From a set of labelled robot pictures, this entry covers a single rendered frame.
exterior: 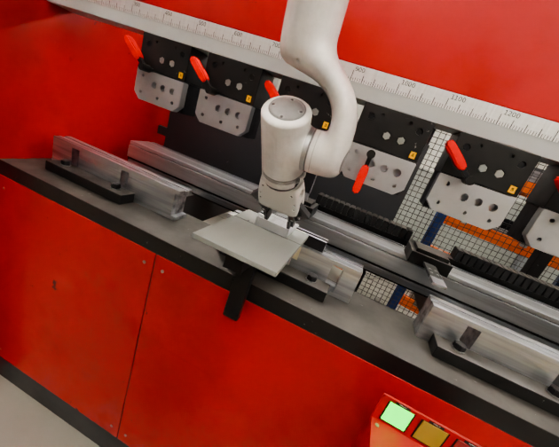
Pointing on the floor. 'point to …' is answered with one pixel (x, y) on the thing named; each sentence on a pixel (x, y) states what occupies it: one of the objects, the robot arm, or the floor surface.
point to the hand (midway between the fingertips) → (279, 217)
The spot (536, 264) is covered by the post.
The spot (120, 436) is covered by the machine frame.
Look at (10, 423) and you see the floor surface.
